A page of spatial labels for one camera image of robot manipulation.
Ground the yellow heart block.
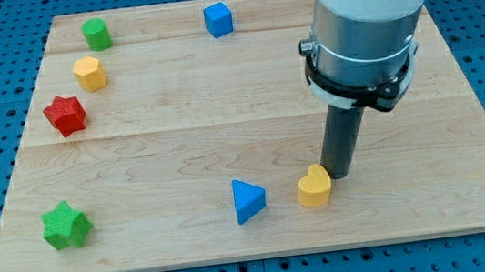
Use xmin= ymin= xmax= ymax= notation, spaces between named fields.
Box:
xmin=297 ymin=164 xmax=332 ymax=207

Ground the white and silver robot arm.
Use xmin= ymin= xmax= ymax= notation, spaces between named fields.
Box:
xmin=298 ymin=0 xmax=425 ymax=112

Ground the blue triangle block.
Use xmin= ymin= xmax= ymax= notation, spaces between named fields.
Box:
xmin=231 ymin=180 xmax=267 ymax=225

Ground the light wooden board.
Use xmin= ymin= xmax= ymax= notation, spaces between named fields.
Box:
xmin=0 ymin=0 xmax=485 ymax=272

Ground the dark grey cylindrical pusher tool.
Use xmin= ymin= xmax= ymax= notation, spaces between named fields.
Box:
xmin=320 ymin=105 xmax=364 ymax=179

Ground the blue cube block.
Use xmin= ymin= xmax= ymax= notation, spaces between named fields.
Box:
xmin=203 ymin=2 xmax=234 ymax=38

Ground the yellow hexagon block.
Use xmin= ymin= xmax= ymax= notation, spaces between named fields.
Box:
xmin=73 ymin=56 xmax=107 ymax=92

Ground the red star block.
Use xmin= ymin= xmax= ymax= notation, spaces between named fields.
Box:
xmin=43 ymin=96 xmax=86 ymax=138

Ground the green cylinder block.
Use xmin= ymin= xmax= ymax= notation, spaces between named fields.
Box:
xmin=81 ymin=18 xmax=113 ymax=52

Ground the green star block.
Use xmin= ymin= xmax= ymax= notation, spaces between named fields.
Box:
xmin=40 ymin=200 xmax=93 ymax=250

